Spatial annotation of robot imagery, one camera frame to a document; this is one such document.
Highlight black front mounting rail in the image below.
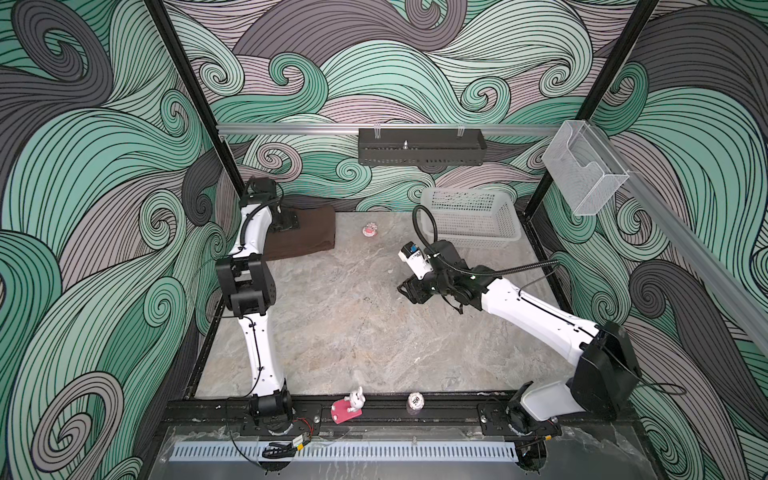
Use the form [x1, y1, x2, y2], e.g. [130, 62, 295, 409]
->
[155, 390, 639, 439]

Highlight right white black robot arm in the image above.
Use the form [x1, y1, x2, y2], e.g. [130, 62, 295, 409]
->
[397, 205, 687, 435]

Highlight white plastic laundry basket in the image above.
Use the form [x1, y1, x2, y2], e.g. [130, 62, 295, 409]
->
[420, 188, 523, 250]

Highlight clear acrylic wall box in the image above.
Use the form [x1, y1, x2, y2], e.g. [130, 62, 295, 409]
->
[542, 120, 629, 217]

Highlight brown trousers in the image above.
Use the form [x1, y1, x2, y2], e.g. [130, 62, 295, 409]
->
[264, 206, 336, 261]

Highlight small pink white cupcake toy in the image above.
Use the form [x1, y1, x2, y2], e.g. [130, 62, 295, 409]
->
[362, 222, 378, 238]

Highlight white slotted cable duct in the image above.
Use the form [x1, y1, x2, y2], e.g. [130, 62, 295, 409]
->
[168, 441, 518, 463]

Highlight pink card with bunny figure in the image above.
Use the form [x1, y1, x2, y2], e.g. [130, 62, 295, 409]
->
[331, 386, 366, 425]

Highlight aluminium wall rail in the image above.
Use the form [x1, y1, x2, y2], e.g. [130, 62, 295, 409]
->
[216, 122, 560, 137]

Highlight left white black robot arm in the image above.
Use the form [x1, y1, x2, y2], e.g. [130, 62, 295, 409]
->
[215, 177, 293, 431]

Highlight black perforated wall tray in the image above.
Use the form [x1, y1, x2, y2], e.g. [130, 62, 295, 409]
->
[357, 129, 488, 167]

